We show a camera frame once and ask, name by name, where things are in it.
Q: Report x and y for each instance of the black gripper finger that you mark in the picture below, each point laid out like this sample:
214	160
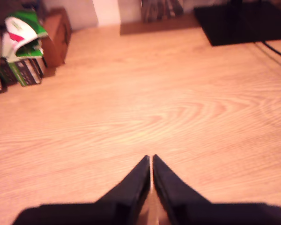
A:
168	187
133	187

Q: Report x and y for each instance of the cardboard box sunglasses print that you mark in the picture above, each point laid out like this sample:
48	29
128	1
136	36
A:
57	37

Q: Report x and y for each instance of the dark green box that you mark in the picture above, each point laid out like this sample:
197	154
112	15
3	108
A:
4	72

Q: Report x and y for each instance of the black Huawei monitor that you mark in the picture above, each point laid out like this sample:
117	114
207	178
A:
236	23

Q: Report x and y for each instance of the green white crumpled bag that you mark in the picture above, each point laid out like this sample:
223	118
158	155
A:
23	35

